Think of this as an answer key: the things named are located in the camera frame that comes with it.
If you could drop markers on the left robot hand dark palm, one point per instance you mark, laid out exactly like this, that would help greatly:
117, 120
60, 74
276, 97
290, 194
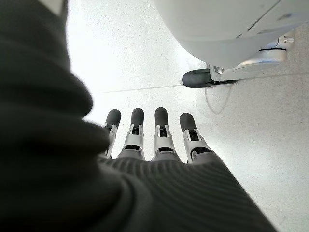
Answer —
60, 181

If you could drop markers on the silver robot foot dark toe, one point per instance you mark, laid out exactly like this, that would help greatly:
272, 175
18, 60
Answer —
241, 70

